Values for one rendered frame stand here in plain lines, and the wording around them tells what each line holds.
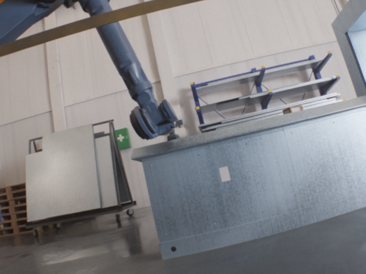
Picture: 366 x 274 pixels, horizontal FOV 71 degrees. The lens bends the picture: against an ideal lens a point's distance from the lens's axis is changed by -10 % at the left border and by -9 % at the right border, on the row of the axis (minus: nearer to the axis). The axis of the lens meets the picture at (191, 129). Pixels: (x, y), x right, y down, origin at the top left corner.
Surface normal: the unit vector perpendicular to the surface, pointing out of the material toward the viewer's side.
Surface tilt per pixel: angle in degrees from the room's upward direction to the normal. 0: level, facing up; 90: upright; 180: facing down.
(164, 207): 90
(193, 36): 90
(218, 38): 90
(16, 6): 90
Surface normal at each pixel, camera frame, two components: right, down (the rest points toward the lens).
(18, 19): 0.37, -0.24
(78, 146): -0.07, -0.36
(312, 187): -0.03, -0.16
